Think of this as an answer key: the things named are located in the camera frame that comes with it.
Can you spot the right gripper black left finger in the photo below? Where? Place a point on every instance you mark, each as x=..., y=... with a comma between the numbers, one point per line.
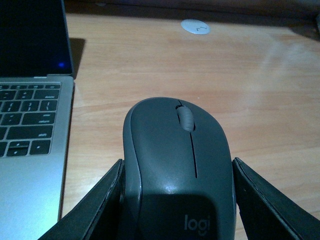
x=96, y=216

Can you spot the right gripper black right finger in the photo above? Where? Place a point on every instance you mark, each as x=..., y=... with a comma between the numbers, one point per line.
x=266, y=213

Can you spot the grey Logitech wireless mouse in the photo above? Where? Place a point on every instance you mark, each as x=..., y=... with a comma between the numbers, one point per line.
x=178, y=174

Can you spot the wooden desk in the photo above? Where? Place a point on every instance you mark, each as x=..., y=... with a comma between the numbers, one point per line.
x=258, y=76

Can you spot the grey laptop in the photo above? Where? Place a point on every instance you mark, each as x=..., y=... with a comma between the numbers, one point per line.
x=36, y=96

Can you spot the white round cable grommet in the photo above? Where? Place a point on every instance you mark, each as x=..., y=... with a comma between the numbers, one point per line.
x=195, y=26

